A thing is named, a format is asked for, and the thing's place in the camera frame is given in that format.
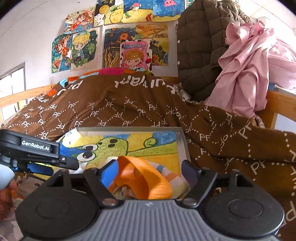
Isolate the yellow beach fish painting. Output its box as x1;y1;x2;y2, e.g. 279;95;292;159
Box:
121;0;153;23

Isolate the blue jellyfish painting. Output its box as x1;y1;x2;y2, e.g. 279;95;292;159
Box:
152;0;185;22

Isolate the red hair girl painting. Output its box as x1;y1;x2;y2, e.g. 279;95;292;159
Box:
51;34;72;73

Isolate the left hand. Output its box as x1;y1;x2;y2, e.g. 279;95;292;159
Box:
0;165;18;221

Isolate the colourful orange bedsheet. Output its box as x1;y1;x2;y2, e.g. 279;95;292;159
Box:
46;67;149;98

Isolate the pineapple yellow painting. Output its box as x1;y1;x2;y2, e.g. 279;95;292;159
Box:
94;0;123;27

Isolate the brown quilted jacket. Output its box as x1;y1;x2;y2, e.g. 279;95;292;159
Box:
177;0;252;102

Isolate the flying girl painting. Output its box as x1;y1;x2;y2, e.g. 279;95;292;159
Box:
63;6;95;34

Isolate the pink cloth garment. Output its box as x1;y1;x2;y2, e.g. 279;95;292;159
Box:
205;21;295;118

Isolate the grey box with frog drawing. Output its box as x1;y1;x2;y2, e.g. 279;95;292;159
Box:
58;127;189;198

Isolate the orange striped sock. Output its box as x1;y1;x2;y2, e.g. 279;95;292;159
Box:
108;156;190;199

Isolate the dark blue starry painting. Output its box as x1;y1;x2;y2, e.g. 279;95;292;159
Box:
103;24;169;68

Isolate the blond boy anime painting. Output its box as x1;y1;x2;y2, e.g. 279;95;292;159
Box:
70;28;98;71

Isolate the brown PF patterned blanket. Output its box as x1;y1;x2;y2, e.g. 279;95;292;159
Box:
4;73;295;240

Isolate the pink anime girl painting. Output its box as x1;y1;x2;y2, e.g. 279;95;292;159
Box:
120;39;152;71

